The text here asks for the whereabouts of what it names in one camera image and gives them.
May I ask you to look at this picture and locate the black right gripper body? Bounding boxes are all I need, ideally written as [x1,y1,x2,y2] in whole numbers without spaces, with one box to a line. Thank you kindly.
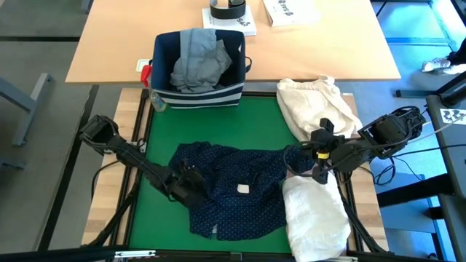
[308,129,347,172]

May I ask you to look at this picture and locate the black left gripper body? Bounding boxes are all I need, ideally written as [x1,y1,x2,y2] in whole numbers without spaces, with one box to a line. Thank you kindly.
[167,159,205,205]

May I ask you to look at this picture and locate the navy dotted shirt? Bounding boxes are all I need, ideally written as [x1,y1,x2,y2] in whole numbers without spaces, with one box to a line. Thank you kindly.
[169,140,317,242]

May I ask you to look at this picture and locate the white button shirt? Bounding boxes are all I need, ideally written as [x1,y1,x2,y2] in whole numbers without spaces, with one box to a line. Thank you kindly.
[282,170,352,262]

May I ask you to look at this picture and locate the navy white striped laundry basket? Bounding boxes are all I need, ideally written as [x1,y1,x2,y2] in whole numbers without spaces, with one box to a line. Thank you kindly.
[149,28,253,109]

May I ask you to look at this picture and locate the cream shirt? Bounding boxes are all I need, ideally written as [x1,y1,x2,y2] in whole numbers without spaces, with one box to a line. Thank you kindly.
[276,74,364,143]

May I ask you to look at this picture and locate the green table mat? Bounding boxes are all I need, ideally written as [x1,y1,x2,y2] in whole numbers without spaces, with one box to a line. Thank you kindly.
[129,95,345,255]

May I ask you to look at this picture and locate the clear plastic bottle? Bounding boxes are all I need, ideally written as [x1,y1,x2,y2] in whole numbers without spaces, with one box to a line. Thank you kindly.
[149,89,168,113]

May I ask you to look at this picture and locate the light wooden desk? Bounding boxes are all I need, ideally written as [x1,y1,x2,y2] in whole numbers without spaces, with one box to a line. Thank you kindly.
[65,0,401,85]

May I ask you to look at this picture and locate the grey crumpled garment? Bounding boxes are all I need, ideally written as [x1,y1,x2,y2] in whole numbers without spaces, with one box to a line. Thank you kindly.
[169,28,233,94]

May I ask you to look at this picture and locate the grey side table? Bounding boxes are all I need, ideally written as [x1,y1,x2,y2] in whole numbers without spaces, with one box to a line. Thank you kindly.
[425,85,466,262]

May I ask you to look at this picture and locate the black white marker sticker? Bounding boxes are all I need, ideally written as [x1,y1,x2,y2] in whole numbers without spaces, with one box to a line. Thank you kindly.
[439,108,466,126]

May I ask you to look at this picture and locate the black desk leg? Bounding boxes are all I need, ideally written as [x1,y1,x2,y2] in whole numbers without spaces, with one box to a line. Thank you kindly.
[395,71,466,107]

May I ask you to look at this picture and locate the person's white shoe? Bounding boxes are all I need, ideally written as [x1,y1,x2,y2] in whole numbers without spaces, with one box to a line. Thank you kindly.
[422,57,452,73]
[443,63,466,76]

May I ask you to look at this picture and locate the white book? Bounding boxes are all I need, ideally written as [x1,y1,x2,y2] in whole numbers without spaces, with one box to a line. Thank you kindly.
[261,0,323,28]

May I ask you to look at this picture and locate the white paper under tape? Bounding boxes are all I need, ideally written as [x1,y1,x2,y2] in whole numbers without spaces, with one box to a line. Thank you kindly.
[202,5,258,37]

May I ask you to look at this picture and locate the person's leg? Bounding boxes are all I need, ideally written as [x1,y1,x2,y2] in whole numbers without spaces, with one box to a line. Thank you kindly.
[447,47,466,66]

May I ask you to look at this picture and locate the black curved headband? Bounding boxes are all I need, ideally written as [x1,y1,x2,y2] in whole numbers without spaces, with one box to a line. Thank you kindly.
[209,0,247,20]

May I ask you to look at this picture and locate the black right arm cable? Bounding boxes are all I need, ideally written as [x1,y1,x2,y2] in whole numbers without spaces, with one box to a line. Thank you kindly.
[282,143,317,178]

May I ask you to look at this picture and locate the black arm base cable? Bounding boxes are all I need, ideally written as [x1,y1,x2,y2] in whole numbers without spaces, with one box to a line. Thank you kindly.
[90,159,123,192]

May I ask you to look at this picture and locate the black floor cable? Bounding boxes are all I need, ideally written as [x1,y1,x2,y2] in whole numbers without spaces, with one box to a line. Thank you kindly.
[363,143,466,187]

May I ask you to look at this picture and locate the black metal table frame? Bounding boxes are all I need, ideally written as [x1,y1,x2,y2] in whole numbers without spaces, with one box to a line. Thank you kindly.
[36,84,392,262]

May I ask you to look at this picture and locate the grey metal bench frame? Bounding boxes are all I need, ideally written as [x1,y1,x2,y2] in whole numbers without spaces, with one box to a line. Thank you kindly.
[0,72,55,170]

